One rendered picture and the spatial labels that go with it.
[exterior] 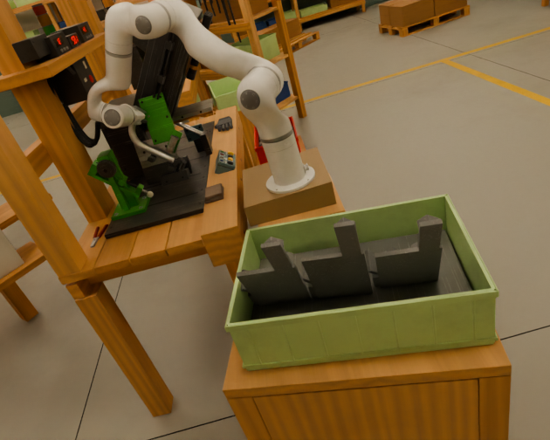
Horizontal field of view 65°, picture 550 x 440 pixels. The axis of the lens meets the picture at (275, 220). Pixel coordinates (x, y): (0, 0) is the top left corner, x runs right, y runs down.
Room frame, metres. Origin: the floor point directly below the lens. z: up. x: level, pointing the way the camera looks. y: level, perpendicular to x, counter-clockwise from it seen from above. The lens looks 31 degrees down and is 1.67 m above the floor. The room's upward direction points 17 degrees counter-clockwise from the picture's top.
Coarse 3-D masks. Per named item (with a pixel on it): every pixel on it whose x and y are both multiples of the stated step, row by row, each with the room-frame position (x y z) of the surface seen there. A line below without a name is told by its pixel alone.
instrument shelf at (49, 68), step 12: (96, 36) 2.40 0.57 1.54; (84, 48) 2.07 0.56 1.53; (96, 48) 2.22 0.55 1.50; (48, 60) 1.84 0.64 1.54; (60, 60) 1.78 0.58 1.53; (72, 60) 1.89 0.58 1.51; (24, 72) 1.67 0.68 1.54; (36, 72) 1.66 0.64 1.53; (48, 72) 1.66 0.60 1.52; (0, 84) 1.67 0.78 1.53; (12, 84) 1.67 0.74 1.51; (24, 84) 1.67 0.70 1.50
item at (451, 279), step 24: (384, 240) 1.06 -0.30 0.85; (408, 240) 1.03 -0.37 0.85; (264, 264) 1.13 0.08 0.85; (456, 264) 0.87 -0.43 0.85; (384, 288) 0.86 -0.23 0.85; (408, 288) 0.83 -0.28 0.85; (432, 288) 0.81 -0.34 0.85; (456, 288) 0.78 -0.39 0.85; (264, 312) 0.91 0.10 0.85; (288, 312) 0.88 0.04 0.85; (312, 312) 0.86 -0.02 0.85
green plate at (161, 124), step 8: (152, 96) 2.01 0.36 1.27; (160, 96) 2.00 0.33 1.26; (144, 104) 2.01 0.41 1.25; (152, 104) 2.00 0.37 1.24; (160, 104) 2.00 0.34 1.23; (152, 112) 1.99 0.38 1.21; (160, 112) 1.99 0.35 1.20; (168, 112) 1.99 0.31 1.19; (152, 120) 1.98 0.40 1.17; (160, 120) 1.98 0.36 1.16; (168, 120) 1.97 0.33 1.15; (152, 128) 1.98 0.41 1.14; (160, 128) 1.97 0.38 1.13; (168, 128) 1.97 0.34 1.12; (152, 136) 1.97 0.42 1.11; (160, 136) 1.96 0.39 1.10; (168, 136) 1.96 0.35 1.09
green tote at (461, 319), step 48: (288, 240) 1.14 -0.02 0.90; (336, 240) 1.11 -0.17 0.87; (240, 288) 0.93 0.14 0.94; (480, 288) 0.72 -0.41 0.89; (240, 336) 0.78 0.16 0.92; (288, 336) 0.75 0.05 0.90; (336, 336) 0.72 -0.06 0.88; (384, 336) 0.70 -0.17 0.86; (432, 336) 0.67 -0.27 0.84; (480, 336) 0.65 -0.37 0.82
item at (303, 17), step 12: (336, 0) 10.36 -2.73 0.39; (348, 0) 10.34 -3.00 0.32; (360, 0) 10.27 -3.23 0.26; (288, 12) 10.77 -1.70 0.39; (300, 12) 10.36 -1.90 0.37; (312, 12) 10.35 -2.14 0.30; (324, 12) 10.25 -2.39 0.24; (264, 24) 10.38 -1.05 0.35; (300, 24) 10.30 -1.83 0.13; (240, 36) 10.39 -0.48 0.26
